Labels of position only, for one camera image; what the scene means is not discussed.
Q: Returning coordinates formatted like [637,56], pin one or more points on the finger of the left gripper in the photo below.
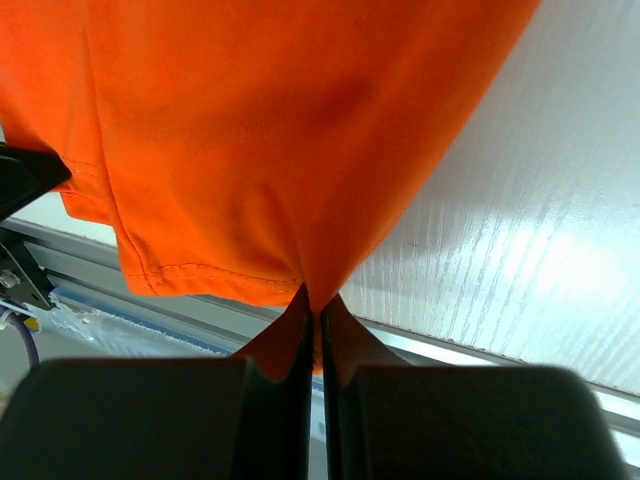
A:
[26,175]

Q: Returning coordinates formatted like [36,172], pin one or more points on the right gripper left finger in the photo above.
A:
[246,416]

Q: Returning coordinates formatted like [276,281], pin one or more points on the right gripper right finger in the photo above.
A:
[388,419]

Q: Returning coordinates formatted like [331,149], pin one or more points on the orange t shirt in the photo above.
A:
[246,148]

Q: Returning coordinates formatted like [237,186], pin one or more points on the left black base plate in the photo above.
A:
[22,279]

